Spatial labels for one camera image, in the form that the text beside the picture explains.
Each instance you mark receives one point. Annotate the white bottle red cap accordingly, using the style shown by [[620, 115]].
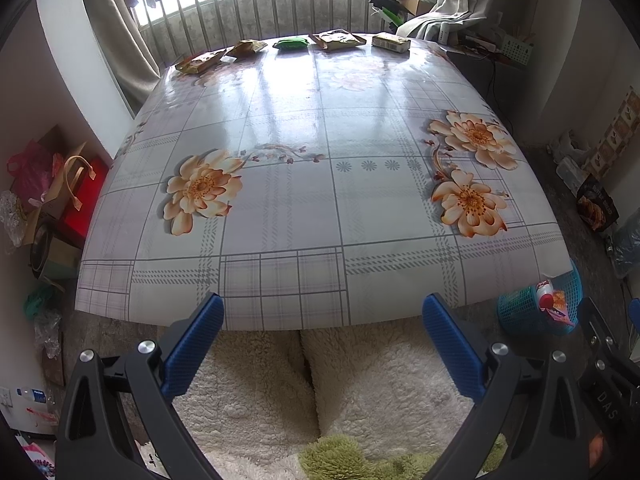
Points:
[[545, 295]]

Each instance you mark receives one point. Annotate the crumpled clear plastic bag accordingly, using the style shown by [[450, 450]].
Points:
[[47, 332]]

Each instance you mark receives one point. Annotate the small water bottle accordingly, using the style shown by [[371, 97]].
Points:
[[31, 395]]

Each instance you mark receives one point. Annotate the small green packet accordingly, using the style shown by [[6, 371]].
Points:
[[291, 43]]

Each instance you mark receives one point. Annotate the beige curtain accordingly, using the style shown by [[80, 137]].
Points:
[[120, 35]]

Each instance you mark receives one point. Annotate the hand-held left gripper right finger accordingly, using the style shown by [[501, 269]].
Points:
[[452, 347]]

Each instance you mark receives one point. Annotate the blue plastic basket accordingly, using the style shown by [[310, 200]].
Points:
[[520, 310]]

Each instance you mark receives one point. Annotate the dark snack bag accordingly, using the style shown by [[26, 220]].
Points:
[[597, 205]]

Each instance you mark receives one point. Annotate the green fuzzy slipper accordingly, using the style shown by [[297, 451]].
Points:
[[340, 457]]

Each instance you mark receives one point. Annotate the cream packet box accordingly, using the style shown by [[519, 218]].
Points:
[[391, 43]]

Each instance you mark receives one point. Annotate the grey white curtain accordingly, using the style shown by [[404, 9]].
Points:
[[460, 0]]

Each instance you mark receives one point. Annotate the green plastic bag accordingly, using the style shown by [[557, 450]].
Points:
[[40, 302]]

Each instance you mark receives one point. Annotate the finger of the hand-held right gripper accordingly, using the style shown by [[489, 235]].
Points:
[[600, 330]]

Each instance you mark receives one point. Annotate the white perforated basket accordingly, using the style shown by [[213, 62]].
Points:
[[517, 50]]

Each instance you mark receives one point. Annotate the printed cardboard box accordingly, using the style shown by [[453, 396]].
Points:
[[620, 130]]

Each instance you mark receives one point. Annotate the brown printed snack packet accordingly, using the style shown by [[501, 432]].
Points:
[[337, 41]]

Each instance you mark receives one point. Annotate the metal window railing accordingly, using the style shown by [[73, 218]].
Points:
[[280, 5]]

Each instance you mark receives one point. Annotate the brown paper gift bag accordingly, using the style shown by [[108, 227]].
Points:
[[67, 180]]

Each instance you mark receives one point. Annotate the cream fleece pants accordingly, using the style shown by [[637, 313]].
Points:
[[250, 385]]

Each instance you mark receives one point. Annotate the red box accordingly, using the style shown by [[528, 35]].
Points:
[[85, 210]]

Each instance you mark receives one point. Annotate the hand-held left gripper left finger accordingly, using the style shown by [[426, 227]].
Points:
[[192, 345]]

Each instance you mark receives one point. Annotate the clear plastic container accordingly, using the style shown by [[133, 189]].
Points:
[[570, 165]]

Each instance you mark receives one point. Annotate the round green tin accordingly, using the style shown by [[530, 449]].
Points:
[[55, 257]]

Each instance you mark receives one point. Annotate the pink plastic bag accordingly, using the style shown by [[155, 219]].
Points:
[[30, 167]]

